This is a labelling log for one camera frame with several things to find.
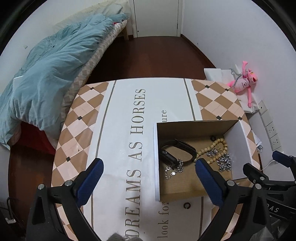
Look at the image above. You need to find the thick silver chain necklace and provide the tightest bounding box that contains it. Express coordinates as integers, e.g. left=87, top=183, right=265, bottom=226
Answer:
left=206, top=149, right=232, bottom=172

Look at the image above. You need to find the teal blue duvet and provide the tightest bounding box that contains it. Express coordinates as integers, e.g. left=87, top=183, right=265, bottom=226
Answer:
left=1, top=13, right=128, bottom=149

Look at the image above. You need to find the checkered printed tablecloth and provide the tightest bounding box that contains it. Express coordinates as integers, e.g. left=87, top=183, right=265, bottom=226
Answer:
left=52, top=78, right=249, bottom=240

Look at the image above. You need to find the thin silver pendant necklace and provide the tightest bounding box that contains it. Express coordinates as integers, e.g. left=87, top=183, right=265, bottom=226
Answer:
left=164, top=158, right=185, bottom=180

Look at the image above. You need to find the bed with patterned mattress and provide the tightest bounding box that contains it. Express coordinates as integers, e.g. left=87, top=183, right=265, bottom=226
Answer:
left=0, top=1, right=129, bottom=150

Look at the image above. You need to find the wooden bead bracelet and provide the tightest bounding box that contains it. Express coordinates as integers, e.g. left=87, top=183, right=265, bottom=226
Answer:
left=194, top=138, right=228, bottom=165

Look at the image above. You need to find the white cardboard box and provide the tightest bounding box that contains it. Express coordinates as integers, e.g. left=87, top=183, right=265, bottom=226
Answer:
left=154, top=120, right=256, bottom=205

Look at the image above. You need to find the pink panther plush toy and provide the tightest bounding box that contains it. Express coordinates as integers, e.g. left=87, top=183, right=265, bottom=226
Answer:
left=227, top=61, right=258, bottom=108

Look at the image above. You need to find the white door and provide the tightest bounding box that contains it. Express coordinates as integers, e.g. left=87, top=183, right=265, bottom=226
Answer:
left=129, top=0, right=183, bottom=38

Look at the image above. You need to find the white wall socket strip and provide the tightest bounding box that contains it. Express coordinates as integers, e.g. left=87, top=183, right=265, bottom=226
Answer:
left=258, top=100, right=282, bottom=152

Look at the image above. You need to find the white plastic bag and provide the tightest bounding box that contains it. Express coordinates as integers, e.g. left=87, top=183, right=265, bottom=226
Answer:
left=252, top=132, right=263, bottom=152

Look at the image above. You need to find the black fitness band watch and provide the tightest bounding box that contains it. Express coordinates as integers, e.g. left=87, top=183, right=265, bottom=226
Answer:
left=159, top=139, right=197, bottom=168

